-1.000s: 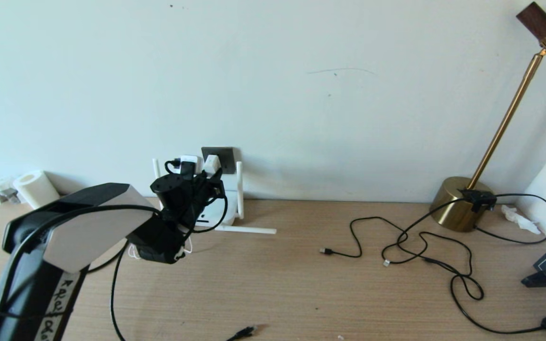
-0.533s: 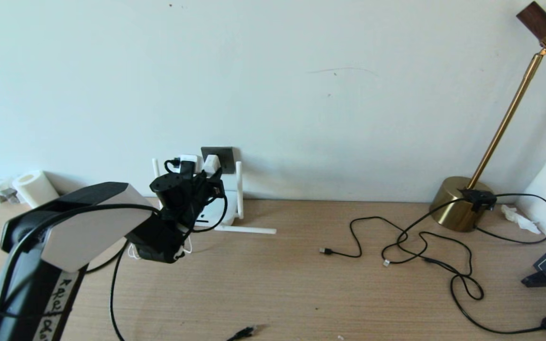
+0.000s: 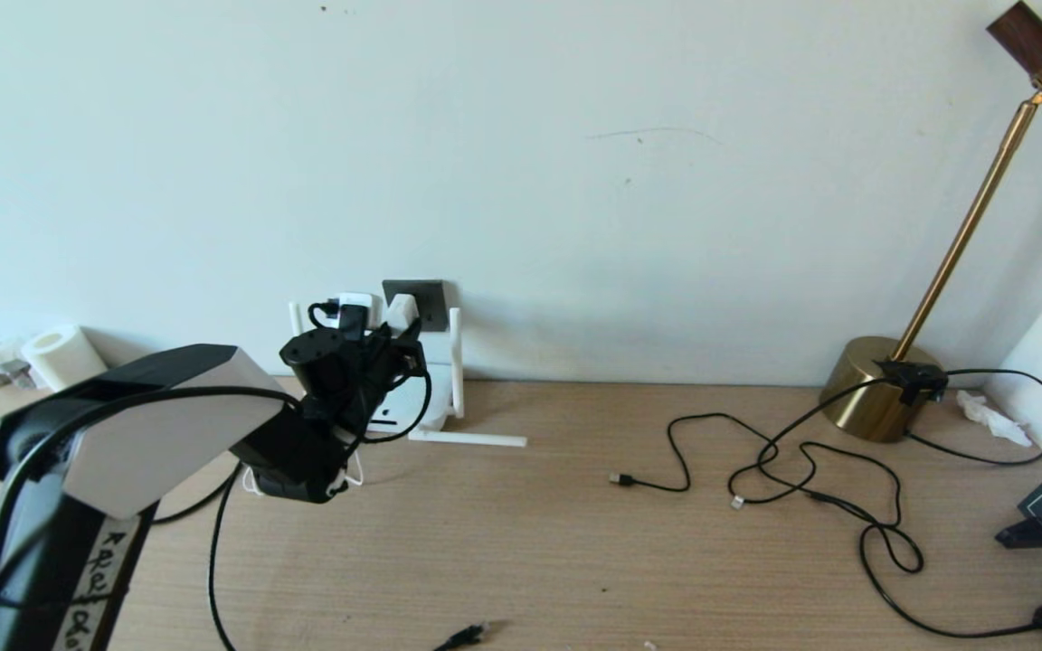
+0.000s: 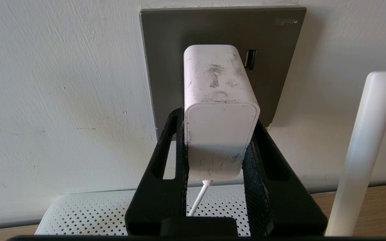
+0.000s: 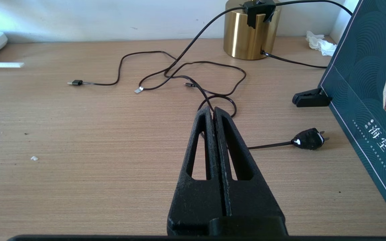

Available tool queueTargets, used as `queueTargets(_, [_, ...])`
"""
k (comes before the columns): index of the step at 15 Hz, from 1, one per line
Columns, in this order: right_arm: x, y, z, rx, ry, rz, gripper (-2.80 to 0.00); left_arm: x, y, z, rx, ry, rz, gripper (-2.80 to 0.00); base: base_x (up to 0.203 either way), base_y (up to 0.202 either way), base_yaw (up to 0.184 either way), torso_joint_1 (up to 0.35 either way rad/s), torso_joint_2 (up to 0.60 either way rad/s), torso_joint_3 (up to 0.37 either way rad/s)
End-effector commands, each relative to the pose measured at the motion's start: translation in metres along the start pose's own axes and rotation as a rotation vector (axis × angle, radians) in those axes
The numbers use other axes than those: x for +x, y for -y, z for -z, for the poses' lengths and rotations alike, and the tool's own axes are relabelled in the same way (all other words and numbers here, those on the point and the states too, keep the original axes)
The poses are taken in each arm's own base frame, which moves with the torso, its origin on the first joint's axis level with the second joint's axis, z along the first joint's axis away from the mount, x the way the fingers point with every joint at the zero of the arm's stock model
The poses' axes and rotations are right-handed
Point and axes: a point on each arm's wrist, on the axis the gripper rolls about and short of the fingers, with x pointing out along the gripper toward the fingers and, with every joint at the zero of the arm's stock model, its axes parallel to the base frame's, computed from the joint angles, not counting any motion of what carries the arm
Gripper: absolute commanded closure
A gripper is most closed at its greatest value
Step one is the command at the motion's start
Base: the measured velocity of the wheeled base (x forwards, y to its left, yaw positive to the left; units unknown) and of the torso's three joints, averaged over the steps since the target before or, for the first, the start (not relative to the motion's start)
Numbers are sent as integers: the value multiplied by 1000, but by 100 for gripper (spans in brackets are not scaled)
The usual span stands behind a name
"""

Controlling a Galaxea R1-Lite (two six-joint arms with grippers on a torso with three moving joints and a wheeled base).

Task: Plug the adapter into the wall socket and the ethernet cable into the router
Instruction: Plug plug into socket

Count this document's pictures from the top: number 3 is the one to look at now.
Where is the white power adapter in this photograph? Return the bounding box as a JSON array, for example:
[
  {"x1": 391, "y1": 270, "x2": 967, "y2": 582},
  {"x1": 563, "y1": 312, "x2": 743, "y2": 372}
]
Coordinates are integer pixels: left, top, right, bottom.
[{"x1": 385, "y1": 294, "x2": 420, "y2": 334}]

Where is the black ethernet cable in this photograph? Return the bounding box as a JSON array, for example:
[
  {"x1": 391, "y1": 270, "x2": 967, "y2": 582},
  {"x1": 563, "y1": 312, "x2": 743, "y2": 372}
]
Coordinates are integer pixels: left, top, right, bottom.
[{"x1": 155, "y1": 466, "x2": 486, "y2": 651}]

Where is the white router with antennas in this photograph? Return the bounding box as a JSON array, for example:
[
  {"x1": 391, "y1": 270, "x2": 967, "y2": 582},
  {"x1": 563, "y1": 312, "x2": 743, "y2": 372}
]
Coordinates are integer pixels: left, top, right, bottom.
[{"x1": 289, "y1": 301, "x2": 526, "y2": 450}]

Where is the white toilet paper roll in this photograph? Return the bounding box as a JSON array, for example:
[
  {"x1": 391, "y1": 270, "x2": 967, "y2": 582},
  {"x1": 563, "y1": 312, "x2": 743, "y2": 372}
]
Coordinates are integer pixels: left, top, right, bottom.
[{"x1": 21, "y1": 325, "x2": 109, "y2": 392}]

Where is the small clear container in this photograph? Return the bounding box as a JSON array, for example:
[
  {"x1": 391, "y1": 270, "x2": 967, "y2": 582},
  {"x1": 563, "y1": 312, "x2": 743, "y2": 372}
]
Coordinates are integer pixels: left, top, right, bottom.
[{"x1": 0, "y1": 336, "x2": 33, "y2": 390}]

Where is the gold desk lamp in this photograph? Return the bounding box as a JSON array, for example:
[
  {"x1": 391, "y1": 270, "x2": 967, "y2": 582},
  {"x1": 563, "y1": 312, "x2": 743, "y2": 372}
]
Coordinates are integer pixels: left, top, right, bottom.
[{"x1": 817, "y1": 2, "x2": 1042, "y2": 444}]

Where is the crumpled white tissue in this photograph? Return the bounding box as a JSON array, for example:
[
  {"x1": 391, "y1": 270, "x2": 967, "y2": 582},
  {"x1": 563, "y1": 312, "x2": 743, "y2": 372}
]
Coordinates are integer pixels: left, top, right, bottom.
[{"x1": 953, "y1": 391, "x2": 1033, "y2": 448}]

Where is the grey wall socket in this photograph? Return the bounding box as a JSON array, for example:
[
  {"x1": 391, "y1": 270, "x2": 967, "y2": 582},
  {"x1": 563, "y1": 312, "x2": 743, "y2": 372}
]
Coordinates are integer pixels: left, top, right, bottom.
[{"x1": 383, "y1": 280, "x2": 446, "y2": 332}]

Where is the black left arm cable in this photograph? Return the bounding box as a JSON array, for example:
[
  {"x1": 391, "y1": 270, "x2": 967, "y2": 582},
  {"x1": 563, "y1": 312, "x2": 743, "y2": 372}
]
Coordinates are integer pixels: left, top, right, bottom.
[{"x1": 0, "y1": 300, "x2": 436, "y2": 507}]

